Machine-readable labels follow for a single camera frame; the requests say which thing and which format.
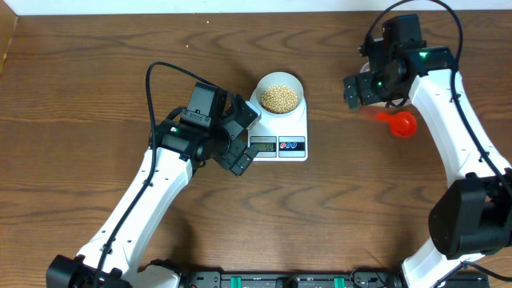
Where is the red plastic scoop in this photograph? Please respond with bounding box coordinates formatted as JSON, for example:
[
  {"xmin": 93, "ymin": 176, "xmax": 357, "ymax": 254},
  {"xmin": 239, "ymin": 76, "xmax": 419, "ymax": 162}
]
[{"xmin": 371, "ymin": 111, "xmax": 418, "ymax": 138}]

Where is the white digital kitchen scale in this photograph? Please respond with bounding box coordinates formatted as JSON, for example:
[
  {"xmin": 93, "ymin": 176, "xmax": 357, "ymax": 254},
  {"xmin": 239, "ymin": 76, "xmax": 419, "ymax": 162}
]
[{"xmin": 248, "ymin": 84, "xmax": 309, "ymax": 162}]

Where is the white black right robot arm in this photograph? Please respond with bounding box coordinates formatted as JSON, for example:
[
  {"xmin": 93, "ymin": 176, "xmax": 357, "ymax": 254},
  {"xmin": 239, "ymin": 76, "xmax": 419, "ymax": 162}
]
[{"xmin": 343, "ymin": 14, "xmax": 511, "ymax": 287}]

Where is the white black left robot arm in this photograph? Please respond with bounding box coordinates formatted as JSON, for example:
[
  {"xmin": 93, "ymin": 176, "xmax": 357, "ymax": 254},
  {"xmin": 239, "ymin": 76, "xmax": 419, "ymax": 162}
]
[{"xmin": 46, "ymin": 93, "xmax": 261, "ymax": 287}]

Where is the soybeans pile in bowl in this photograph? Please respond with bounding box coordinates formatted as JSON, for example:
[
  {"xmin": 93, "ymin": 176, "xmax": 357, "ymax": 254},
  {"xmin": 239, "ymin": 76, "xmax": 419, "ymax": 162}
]
[{"xmin": 261, "ymin": 85, "xmax": 298, "ymax": 114}]

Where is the grey plastic bowl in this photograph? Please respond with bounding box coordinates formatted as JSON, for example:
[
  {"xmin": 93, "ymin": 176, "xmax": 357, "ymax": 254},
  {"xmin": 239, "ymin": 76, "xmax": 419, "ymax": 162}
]
[{"xmin": 251, "ymin": 72, "xmax": 306, "ymax": 118}]

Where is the clear container of soybeans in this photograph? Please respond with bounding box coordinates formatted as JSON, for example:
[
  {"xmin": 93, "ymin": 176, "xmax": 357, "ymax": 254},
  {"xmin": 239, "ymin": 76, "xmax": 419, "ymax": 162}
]
[{"xmin": 360, "ymin": 62, "xmax": 411, "ymax": 108}]

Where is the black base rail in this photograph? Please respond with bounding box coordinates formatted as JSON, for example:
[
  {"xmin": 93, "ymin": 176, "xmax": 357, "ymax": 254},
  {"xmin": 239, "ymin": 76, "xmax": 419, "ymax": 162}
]
[{"xmin": 175, "ymin": 259, "xmax": 491, "ymax": 288}]

